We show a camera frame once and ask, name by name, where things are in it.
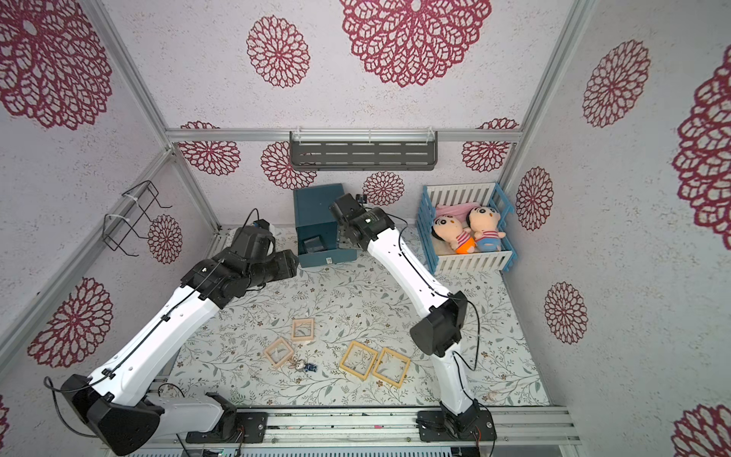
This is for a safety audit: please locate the teal three-drawer cabinet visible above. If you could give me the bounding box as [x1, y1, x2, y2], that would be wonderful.
[293, 184, 358, 268]

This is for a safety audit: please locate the black brooch box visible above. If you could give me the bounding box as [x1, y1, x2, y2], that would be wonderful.
[302, 235, 327, 254]

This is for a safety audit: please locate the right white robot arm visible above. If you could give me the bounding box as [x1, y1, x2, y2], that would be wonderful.
[329, 193, 498, 444]

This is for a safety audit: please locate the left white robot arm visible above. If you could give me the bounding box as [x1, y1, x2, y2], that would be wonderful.
[44, 220, 299, 456]

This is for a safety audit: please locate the tilted small wooden brooch box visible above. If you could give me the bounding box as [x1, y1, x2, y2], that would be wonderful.
[264, 337, 294, 369]

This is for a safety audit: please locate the large yellow wooden brooch box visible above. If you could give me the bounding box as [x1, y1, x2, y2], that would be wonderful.
[339, 341, 379, 381]

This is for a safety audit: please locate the right large yellow brooch box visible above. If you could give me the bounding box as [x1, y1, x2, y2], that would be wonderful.
[371, 348, 411, 388]

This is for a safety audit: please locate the orange dressed plush doll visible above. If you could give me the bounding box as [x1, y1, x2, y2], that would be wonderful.
[431, 215, 477, 255]

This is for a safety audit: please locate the blue white toy crib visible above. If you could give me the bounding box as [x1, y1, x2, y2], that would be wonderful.
[417, 183, 518, 274]

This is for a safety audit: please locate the blue dressed plush doll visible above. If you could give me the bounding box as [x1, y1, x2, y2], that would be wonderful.
[466, 207, 506, 252]

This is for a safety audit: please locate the grey wall shelf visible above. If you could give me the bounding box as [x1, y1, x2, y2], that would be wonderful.
[289, 131, 438, 171]

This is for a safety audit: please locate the black wire wall rack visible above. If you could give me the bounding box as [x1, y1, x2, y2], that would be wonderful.
[101, 180, 171, 258]

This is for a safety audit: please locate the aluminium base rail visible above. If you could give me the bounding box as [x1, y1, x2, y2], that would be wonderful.
[135, 407, 587, 456]

